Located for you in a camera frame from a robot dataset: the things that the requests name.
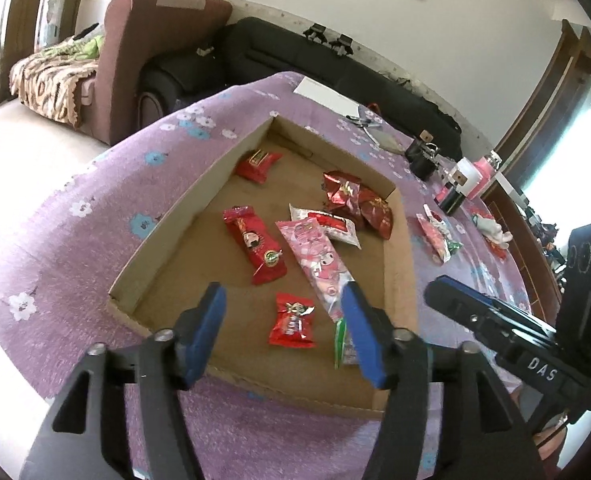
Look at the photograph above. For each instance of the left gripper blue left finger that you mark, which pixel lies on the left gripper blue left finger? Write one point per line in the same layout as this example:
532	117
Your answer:
203	325

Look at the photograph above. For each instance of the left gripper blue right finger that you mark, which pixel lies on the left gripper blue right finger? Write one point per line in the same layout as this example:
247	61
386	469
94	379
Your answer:
371	332

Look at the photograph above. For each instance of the pink cartoon snack packet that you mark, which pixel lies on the pink cartoon snack packet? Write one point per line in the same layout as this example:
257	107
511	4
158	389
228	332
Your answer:
319	261

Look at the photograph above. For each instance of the small red candy packet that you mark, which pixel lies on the small red candy packet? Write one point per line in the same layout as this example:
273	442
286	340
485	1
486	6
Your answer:
293	327

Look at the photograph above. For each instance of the long red candy bar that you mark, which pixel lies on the long red candy bar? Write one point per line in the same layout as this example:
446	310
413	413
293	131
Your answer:
262	250

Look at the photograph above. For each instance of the white red sauce packet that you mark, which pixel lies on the white red sauce packet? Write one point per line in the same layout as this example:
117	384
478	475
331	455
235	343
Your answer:
335	227

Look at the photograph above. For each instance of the shiny dark red snack bag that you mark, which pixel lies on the shiny dark red snack bag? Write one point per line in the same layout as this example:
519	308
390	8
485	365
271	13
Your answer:
342	192

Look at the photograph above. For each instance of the green white candy packet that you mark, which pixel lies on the green white candy packet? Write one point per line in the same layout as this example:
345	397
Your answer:
345	353

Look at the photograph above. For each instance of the wooden brown cabinet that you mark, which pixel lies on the wooden brown cabinet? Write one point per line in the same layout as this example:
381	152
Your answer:
542	289

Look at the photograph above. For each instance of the brown cardboard box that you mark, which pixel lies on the brown cardboard box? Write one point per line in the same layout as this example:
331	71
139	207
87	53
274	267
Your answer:
224	229

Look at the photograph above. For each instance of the purple floral tablecloth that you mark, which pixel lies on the purple floral tablecloth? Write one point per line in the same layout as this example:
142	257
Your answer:
55	282

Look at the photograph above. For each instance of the black cylinder holder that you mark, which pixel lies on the black cylinder holder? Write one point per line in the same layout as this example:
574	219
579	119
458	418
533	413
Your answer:
450	198
422	155

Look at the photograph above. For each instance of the white crumpled cloth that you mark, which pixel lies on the white crumpled cloth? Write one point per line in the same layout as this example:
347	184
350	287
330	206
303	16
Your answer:
492	231

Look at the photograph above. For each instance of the red packet in box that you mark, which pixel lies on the red packet in box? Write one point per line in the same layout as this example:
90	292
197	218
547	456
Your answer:
254	166

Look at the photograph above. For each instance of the white plastic jar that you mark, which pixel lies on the white plastic jar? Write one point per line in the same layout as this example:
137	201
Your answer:
466	176

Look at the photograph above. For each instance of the pink sleeved bottle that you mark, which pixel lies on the pink sleeved bottle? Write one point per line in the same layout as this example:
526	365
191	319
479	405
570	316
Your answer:
487	166

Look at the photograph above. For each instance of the black pen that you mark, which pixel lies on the black pen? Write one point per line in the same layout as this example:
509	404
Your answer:
363	122

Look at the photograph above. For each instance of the white lined notepad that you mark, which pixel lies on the white lined notepad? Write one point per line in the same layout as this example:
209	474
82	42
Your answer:
327	97

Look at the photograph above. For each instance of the brown patterned blanket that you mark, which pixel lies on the brown patterned blanket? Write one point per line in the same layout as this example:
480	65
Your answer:
47	85

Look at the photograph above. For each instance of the black sofa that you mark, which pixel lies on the black sofa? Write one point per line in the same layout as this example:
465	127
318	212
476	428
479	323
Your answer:
253	49

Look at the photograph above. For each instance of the maroon armchair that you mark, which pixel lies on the maroon armchair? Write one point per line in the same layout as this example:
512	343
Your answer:
134	32

